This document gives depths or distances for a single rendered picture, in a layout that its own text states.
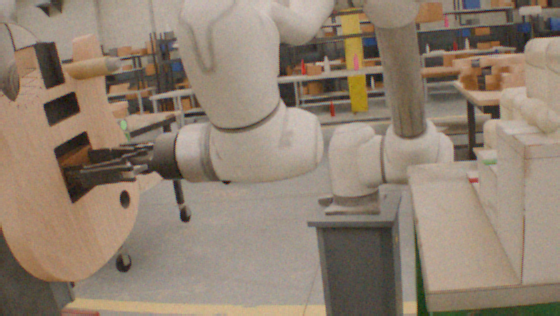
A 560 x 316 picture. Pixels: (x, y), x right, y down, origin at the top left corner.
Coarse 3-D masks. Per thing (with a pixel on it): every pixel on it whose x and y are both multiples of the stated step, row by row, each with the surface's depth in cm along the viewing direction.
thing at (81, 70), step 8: (72, 64) 77; (80, 64) 76; (88, 64) 75; (96, 64) 75; (104, 64) 75; (72, 72) 76; (80, 72) 76; (88, 72) 76; (96, 72) 75; (104, 72) 75; (112, 72) 77
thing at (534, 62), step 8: (528, 56) 53; (536, 56) 52; (544, 56) 52; (528, 64) 53; (536, 64) 52; (544, 64) 52; (528, 72) 53; (536, 72) 52; (544, 72) 52; (528, 80) 54; (536, 80) 53; (544, 80) 52; (528, 88) 54; (536, 88) 53; (544, 88) 52; (528, 96) 54; (536, 96) 53; (544, 96) 53
